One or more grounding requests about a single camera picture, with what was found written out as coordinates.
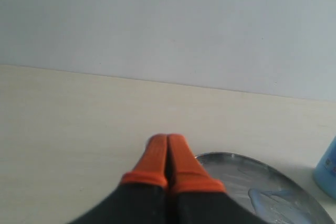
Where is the orange tipped left gripper right finger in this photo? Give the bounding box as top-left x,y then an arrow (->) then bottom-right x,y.
167,134 -> 265,223

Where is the blue soap blob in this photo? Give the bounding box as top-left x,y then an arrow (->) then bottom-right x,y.
248,188 -> 310,223

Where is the round stainless steel plate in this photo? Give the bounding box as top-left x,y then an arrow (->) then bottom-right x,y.
196,152 -> 334,223

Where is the orange tipped left gripper left finger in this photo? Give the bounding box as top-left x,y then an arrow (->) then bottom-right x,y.
72,134 -> 168,223

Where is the blue pump soap bottle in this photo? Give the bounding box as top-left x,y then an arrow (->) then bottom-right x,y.
313,137 -> 336,199

